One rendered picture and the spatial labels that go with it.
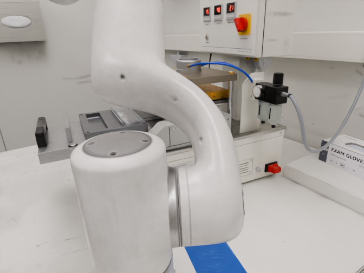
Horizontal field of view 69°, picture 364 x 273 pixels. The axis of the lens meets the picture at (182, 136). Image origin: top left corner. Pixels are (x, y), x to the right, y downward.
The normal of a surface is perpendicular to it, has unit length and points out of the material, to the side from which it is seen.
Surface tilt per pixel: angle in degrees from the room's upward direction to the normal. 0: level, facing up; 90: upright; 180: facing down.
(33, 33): 90
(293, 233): 0
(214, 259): 0
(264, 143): 90
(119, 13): 49
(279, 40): 90
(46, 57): 90
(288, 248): 0
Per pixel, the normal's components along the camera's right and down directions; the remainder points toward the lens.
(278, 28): 0.42, 0.32
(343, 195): -0.84, 0.22
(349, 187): -0.04, -0.93
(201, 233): 0.05, 0.43
